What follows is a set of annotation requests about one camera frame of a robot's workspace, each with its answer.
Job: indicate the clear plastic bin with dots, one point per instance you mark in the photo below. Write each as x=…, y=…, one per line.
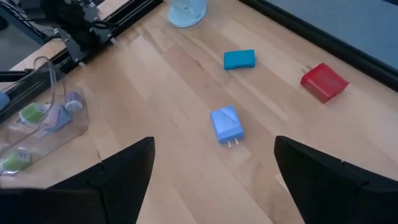
x=46, y=146

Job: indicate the white green cube adapter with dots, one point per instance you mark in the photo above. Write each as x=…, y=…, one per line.
x=32, y=113

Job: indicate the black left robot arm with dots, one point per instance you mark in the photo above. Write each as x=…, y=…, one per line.
x=71, y=21

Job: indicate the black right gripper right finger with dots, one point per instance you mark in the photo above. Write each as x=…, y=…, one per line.
x=326, y=193

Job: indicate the teal rectangular block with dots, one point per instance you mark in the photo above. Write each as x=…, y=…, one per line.
x=239, y=59

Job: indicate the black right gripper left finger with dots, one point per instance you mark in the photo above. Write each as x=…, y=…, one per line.
x=124, y=186

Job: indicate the lavender wall charger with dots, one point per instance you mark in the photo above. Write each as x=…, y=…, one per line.
x=60, y=121
x=226, y=124

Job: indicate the purple cylindrical adapter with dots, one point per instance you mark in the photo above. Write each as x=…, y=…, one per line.
x=74, y=101

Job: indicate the red wall charger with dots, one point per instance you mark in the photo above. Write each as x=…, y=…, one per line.
x=325, y=83

